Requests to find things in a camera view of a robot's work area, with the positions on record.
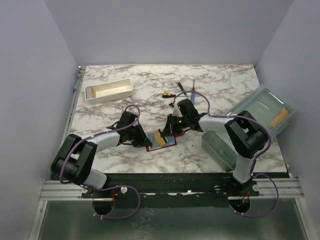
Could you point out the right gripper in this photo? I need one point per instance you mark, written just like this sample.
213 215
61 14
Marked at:
169 128

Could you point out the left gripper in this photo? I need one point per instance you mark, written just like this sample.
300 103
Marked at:
144 141

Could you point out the red card holder wallet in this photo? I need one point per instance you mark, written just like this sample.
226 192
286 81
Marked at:
172 141

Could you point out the gold credit card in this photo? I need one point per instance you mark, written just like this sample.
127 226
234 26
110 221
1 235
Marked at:
160 140

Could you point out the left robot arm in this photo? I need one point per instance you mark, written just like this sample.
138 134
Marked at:
74 160

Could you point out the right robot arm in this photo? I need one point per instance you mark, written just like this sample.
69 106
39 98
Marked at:
249 138

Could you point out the stack of cards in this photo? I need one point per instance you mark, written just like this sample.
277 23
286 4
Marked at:
93 93

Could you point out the yellow black screwdriver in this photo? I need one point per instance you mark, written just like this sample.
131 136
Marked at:
168 95

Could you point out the blue red screwdriver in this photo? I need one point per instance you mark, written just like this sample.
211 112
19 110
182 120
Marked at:
192 97

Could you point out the green black screwdriver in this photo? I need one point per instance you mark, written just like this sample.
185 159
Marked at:
182 89

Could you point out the white rectangular tray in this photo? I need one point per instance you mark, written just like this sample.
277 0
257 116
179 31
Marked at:
109 91

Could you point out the clear plastic storage box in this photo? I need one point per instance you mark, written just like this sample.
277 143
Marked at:
264 104

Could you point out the orange item in box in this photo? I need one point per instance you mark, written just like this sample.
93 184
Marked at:
280 117

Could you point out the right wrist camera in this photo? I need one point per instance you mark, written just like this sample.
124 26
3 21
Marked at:
176 111

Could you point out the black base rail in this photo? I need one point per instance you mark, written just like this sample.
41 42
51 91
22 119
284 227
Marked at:
169 190

